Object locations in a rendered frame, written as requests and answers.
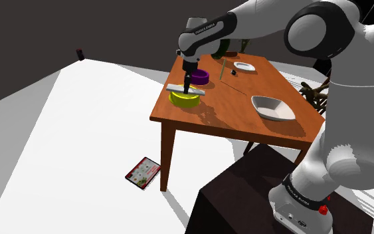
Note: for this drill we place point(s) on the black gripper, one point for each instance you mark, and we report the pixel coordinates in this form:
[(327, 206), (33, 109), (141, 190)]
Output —
[(189, 68)]

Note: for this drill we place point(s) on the grey bar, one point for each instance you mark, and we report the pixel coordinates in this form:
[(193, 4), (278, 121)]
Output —
[(177, 88)]

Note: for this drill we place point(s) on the purple round bowl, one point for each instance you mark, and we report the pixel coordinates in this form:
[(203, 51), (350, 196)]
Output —
[(201, 77)]

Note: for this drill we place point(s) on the small white dish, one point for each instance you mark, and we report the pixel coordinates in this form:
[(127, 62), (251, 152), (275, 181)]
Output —
[(244, 66)]

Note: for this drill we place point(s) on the brown wooden table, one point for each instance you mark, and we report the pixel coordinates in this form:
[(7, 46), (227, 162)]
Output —
[(232, 97)]

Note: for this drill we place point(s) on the large white angular bowl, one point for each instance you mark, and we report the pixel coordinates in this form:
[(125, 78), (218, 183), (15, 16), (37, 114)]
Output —
[(272, 108)]

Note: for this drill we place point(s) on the dark robot stand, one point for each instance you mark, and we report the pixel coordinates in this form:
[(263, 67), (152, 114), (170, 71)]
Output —
[(238, 191)]

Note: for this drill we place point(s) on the small dark red-topped object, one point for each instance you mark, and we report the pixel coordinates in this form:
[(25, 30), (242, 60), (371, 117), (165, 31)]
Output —
[(80, 54)]

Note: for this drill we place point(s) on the green thin stick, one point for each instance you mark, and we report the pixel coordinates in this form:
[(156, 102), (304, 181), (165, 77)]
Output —
[(222, 69)]

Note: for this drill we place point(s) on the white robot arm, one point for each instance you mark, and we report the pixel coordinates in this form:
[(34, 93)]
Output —
[(352, 107)]

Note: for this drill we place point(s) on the red-framed tablet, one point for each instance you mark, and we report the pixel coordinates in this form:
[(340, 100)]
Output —
[(142, 173)]

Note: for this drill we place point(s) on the yellow round bowl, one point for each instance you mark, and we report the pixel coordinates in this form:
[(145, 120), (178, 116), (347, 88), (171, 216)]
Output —
[(183, 100)]

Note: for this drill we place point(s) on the brown wooden chair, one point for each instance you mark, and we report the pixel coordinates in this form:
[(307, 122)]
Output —
[(316, 94)]

